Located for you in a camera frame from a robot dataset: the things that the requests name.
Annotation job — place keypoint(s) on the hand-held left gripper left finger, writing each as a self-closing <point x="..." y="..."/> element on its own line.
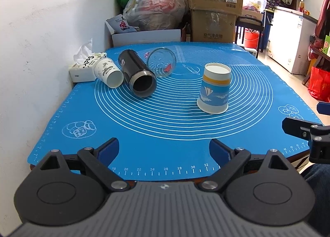
<point x="109" y="151"/>

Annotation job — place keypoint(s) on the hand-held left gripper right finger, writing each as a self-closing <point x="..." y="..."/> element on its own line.
<point x="218" y="152"/>

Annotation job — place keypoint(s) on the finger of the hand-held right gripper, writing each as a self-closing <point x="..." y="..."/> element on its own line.
<point x="296" y="126"/>
<point x="324" y="108"/>

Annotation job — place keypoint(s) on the blue sailboat paper cup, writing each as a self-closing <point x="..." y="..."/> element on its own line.
<point x="214" y="87"/>

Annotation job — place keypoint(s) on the white printed paper cup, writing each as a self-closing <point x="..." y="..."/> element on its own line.
<point x="107" y="71"/>

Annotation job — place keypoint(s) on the black thermos cup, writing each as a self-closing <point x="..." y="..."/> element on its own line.
<point x="136" y="73"/>

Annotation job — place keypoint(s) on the clear glass cup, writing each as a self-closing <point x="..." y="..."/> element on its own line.
<point x="162" y="62"/>

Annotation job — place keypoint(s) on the red shopping bag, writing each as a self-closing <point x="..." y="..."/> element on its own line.
<point x="319" y="83"/>

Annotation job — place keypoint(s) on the dark wooden side table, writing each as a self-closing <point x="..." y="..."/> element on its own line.
<point x="318" y="57"/>

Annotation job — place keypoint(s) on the person's leg in jeans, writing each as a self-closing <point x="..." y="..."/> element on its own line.
<point x="319" y="182"/>

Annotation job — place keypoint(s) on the green box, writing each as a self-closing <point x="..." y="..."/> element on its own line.
<point x="327" y="44"/>

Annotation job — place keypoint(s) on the blue silicone mat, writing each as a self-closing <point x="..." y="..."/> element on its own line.
<point x="167" y="113"/>

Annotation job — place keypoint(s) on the white chest freezer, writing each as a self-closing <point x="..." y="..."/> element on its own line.
<point x="292" y="38"/>

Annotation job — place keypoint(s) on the dark red backpack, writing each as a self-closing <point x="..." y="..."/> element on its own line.
<point x="324" y="17"/>

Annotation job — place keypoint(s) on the tissue pack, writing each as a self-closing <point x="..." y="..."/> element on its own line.
<point x="86" y="59"/>

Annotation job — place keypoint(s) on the red bucket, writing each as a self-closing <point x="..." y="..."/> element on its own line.
<point x="251" y="38"/>

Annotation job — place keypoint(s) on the orange bottle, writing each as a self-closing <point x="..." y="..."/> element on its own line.
<point x="301" y="5"/>

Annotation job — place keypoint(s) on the black chair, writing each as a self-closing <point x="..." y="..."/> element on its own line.
<point x="249" y="29"/>

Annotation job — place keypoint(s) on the white cardboard box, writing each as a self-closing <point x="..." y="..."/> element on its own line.
<point x="145" y="37"/>

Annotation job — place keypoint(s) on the white plastic bag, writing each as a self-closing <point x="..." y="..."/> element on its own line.
<point x="254" y="4"/>

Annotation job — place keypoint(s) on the small brown cardboard box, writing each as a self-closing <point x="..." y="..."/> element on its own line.
<point x="213" y="26"/>

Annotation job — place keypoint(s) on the grey printed pouch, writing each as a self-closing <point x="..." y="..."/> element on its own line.
<point x="120" y="24"/>

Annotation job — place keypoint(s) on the clear plastic bag red contents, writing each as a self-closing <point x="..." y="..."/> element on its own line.
<point x="157" y="10"/>

